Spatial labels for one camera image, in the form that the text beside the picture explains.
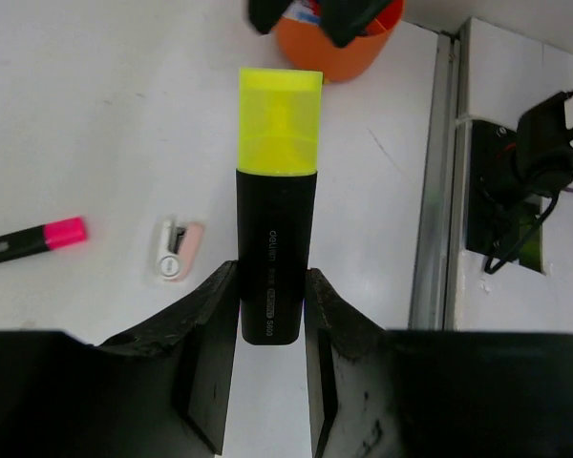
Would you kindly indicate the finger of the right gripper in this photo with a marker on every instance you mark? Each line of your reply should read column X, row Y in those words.
column 263, row 15
column 343, row 20

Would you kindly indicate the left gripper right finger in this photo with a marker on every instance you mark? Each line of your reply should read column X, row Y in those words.
column 376, row 392

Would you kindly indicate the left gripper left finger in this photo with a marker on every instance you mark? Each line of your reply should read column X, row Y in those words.
column 158, row 389

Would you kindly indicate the yellow cap black highlighter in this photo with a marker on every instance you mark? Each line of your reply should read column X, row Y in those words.
column 276, row 176

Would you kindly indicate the pink eraser with sharpener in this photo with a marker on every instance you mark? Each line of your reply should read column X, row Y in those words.
column 178, row 248

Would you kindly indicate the pink cap black highlighter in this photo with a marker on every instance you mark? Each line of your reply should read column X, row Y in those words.
column 42, row 238

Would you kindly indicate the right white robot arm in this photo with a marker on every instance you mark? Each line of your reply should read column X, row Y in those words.
column 544, row 132

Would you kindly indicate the orange round organizer container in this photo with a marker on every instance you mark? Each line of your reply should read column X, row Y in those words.
column 309, row 42

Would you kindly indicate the aluminium table frame rail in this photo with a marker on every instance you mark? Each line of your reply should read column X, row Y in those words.
column 440, row 230

